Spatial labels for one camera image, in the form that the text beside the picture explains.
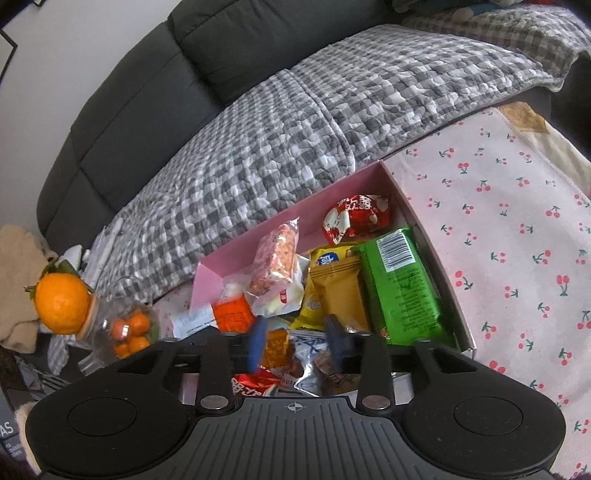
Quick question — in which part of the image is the wooden teapot lid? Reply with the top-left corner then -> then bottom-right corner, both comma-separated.
78,293 -> 100,342

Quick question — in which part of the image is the cherry print tablecloth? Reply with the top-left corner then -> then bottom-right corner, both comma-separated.
152,106 -> 591,480

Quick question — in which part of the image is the large orange with leaves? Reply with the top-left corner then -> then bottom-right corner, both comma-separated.
25,261 -> 93,335

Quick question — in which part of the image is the yellow snack packet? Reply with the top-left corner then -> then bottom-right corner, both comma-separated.
295,244 -> 372,333

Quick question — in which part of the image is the cream white snack packet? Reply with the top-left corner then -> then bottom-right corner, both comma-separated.
249,268 -> 305,319

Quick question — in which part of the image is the glass teapot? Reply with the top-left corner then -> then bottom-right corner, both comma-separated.
76,277 -> 162,374

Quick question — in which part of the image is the grey checkered blanket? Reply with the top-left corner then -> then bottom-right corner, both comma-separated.
44,4 -> 591,324

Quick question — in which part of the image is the pink rice cracker packet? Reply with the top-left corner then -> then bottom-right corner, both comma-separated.
244,220 -> 301,296

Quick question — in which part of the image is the brown biscuit packet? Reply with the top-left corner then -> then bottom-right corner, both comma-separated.
316,351 -> 363,398

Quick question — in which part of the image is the pink cardboard box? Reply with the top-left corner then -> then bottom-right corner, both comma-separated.
179,159 -> 477,403

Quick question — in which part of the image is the large red snack packet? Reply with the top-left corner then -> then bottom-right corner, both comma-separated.
322,194 -> 392,245

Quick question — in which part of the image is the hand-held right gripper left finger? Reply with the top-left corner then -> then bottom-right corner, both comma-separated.
108,318 -> 269,409

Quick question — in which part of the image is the dark grey sofa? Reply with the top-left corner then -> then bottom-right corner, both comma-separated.
37,0 -> 402,241

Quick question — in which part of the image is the white plastic bag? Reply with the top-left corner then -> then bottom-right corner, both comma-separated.
60,219 -> 123,287

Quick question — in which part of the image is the small red snack packet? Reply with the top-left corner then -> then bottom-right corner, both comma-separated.
228,368 -> 281,400

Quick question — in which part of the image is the pile of small mandarins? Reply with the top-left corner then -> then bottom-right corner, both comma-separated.
111,309 -> 153,361

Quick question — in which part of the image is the small orange foil packet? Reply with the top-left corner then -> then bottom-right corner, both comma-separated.
263,328 -> 293,370

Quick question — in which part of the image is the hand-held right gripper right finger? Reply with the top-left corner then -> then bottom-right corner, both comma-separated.
324,315 -> 481,409

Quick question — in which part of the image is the green snack packet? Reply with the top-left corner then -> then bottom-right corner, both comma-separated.
353,226 -> 451,347

